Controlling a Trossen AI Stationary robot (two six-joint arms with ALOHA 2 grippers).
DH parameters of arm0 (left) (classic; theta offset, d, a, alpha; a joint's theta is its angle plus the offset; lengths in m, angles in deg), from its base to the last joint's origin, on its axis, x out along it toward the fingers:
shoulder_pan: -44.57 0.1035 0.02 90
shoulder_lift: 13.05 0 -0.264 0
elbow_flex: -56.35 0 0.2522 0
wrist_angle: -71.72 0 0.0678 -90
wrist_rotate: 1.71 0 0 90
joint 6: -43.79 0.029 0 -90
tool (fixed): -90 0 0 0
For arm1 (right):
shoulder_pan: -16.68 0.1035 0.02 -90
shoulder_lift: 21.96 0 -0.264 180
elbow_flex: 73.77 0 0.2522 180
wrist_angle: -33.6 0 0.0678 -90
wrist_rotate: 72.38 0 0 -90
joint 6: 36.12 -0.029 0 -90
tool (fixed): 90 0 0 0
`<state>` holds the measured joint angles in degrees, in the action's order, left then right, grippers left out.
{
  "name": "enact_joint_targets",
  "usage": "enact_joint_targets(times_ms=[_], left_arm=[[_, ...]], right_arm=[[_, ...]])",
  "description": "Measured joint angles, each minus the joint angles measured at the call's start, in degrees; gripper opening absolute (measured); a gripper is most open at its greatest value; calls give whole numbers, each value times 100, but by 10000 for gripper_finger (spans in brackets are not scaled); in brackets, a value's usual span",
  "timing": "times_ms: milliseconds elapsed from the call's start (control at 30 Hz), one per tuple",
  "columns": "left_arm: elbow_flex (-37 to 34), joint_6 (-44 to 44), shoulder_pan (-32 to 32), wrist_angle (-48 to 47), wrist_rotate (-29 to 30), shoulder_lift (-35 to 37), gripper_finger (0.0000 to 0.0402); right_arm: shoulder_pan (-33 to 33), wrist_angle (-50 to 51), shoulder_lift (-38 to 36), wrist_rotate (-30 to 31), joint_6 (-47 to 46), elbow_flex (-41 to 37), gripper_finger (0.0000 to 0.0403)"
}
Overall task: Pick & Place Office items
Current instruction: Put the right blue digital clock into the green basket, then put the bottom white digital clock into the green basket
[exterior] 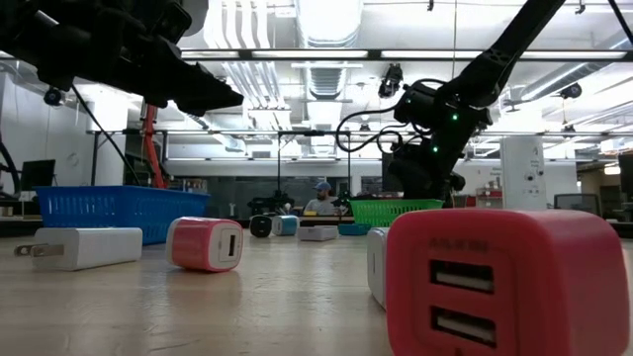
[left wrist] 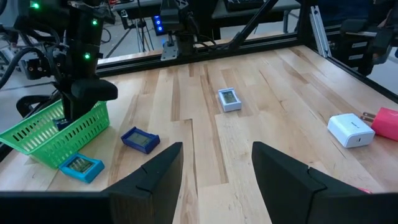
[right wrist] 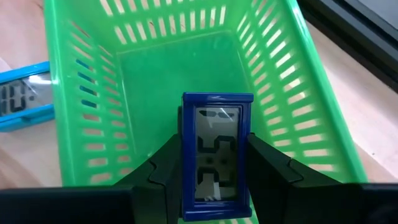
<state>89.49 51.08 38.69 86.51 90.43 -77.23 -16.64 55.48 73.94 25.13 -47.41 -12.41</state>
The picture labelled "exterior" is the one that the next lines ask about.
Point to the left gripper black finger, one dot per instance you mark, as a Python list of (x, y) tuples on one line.
[(198, 109), (193, 81)]

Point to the white cube charger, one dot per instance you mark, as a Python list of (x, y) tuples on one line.
[(377, 267)]

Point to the white charger black face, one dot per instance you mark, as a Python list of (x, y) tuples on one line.
[(260, 226)]

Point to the pink white charger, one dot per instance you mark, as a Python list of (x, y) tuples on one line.
[(198, 244)]

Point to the red dual-port charger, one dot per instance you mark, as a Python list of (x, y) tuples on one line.
[(544, 277)]

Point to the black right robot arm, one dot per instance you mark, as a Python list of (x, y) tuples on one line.
[(494, 54)]

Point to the black background robot arm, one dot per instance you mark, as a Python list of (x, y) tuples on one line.
[(272, 203)]

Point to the black computer monitor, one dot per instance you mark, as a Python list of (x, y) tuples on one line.
[(38, 173), (388, 165), (627, 173)]

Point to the green plastic basket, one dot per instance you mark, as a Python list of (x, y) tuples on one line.
[(390, 202)]

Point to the red white storage cart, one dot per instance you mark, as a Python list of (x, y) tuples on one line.
[(488, 200)]

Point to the red desk lamp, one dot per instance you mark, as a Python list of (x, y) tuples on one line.
[(150, 148)]

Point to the black ceiling spotlight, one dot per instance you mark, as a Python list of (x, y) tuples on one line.
[(572, 91), (52, 97)]

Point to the white pillar with signs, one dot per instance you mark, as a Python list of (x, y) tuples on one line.
[(523, 168)]

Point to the blue plastic basket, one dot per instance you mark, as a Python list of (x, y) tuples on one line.
[(163, 217)]

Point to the person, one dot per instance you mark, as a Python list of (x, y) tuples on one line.
[(321, 205)]

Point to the white digital clock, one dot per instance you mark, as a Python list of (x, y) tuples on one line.
[(318, 234)]

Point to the black overhead light beam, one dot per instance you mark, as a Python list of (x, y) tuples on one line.
[(374, 54)]

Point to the cyan white charger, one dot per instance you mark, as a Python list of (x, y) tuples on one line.
[(287, 225)]

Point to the white flat charger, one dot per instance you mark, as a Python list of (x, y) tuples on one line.
[(94, 247)]

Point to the black overhead camera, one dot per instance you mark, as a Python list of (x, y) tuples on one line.
[(390, 81)]

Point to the black table frame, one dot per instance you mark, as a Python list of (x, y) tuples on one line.
[(227, 222)]

